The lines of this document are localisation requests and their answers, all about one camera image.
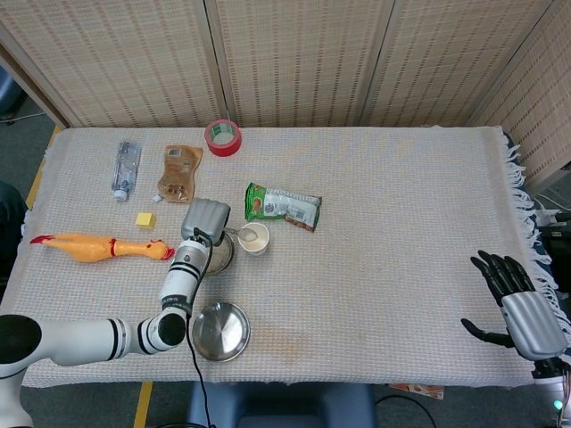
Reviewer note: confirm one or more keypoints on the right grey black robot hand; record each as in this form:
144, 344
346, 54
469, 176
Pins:
533, 325

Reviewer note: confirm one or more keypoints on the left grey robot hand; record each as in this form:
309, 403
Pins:
205, 218

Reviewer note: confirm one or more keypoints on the small metal spoon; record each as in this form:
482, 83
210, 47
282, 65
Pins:
249, 232

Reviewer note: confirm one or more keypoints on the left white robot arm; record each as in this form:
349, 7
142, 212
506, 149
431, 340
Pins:
183, 276

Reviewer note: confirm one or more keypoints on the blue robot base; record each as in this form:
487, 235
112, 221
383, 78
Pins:
276, 405

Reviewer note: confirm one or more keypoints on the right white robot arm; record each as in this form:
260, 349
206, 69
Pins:
551, 388

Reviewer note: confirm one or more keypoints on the steel bowl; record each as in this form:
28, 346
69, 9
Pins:
232, 252

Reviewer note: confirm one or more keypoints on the white paper cup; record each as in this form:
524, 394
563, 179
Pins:
256, 249

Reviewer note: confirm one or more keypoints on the colourful printed snack packet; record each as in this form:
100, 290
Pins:
417, 390

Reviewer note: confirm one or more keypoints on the brown spout pouch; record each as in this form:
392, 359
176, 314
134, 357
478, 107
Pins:
178, 174

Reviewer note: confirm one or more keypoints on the yellow cube block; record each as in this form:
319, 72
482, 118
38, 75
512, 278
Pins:
145, 220

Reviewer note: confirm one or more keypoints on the red tape roll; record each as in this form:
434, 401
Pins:
223, 149

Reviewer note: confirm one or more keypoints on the green white snack packet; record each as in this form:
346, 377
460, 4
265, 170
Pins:
281, 207

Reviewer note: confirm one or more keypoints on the clear plastic water bottle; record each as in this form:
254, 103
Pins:
126, 169

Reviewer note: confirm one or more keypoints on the steel plate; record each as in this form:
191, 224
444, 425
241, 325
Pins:
220, 332

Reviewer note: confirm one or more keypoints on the yellow rubber chicken toy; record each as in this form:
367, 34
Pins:
89, 247

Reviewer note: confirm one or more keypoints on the white waffle tablecloth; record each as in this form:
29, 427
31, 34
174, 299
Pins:
379, 267

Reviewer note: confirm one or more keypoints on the woven folding screen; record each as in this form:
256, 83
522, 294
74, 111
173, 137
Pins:
290, 53

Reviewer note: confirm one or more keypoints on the dark object beside table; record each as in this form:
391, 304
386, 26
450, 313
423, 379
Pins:
11, 232

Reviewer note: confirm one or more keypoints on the blue chair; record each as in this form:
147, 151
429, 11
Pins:
9, 91

